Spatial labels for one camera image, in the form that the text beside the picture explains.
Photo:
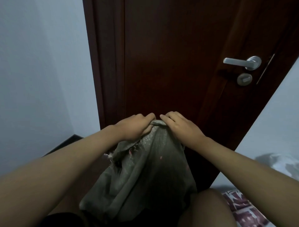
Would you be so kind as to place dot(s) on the person's right hand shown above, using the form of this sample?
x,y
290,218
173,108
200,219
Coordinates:
x,y
184,129

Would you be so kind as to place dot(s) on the person's left hand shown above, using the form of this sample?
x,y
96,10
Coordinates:
x,y
133,127

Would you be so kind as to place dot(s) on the green woven sack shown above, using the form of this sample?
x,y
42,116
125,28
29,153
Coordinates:
x,y
144,177

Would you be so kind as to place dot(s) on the white bag with red print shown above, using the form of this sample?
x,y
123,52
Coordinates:
x,y
245,210

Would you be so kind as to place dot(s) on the white plastic bag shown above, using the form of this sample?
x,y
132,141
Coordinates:
x,y
280,164

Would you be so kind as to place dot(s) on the person's right forearm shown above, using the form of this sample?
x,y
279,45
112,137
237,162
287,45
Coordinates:
x,y
257,173

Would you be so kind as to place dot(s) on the person's left forearm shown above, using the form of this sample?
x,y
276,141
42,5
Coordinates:
x,y
51,170

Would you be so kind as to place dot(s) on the person's right leg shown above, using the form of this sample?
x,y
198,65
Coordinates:
x,y
208,210

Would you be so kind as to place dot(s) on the person's leg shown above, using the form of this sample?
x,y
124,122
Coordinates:
x,y
208,210
67,201

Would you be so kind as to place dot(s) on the person's left leg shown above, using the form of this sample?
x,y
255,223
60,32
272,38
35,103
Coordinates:
x,y
67,201

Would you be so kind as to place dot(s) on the dark baseboard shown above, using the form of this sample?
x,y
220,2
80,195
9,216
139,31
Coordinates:
x,y
63,145

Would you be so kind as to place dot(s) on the dark brown wooden door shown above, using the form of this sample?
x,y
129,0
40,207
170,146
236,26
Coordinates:
x,y
104,58

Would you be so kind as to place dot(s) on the silver thumb-turn lock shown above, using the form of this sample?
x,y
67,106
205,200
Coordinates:
x,y
244,79

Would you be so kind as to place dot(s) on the silver door latch plate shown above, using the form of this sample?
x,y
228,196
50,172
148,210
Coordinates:
x,y
265,69

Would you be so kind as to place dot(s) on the black shorts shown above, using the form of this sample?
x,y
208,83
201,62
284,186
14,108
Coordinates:
x,y
63,221

